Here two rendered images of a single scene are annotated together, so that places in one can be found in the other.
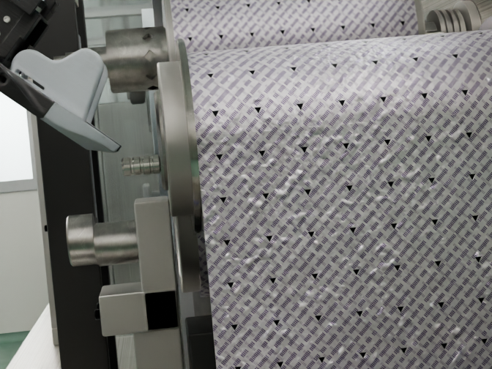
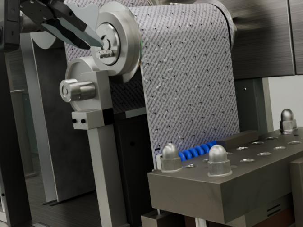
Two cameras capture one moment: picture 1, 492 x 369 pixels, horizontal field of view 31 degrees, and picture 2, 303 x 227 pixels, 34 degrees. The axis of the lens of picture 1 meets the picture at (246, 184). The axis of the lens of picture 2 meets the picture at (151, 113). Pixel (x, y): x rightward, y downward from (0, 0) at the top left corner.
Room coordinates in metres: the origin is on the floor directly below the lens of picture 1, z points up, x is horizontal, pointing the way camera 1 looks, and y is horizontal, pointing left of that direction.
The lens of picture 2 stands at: (-0.11, 0.50, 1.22)
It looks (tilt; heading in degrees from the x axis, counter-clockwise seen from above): 7 degrees down; 326
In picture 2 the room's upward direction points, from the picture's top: 8 degrees counter-clockwise
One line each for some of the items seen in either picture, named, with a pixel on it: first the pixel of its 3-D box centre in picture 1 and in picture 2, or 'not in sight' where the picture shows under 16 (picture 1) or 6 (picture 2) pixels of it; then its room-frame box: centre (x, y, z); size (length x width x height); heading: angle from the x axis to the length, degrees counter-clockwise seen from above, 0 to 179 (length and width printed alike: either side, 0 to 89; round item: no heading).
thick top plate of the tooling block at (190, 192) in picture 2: not in sight; (262, 164); (0.50, -0.13, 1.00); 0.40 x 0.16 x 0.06; 96
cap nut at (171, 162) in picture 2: not in sight; (170, 156); (0.54, 0.05, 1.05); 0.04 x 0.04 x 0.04
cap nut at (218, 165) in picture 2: not in sight; (218, 159); (0.44, 0.03, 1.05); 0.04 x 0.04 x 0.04
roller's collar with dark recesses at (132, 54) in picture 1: (138, 59); (28, 17); (0.91, 0.10, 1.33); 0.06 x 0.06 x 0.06; 6
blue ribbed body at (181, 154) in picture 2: not in sight; (205, 152); (0.60, -0.08, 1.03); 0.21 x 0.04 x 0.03; 96
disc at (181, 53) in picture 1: (188, 138); (115, 43); (0.67, 0.04, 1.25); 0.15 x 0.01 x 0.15; 6
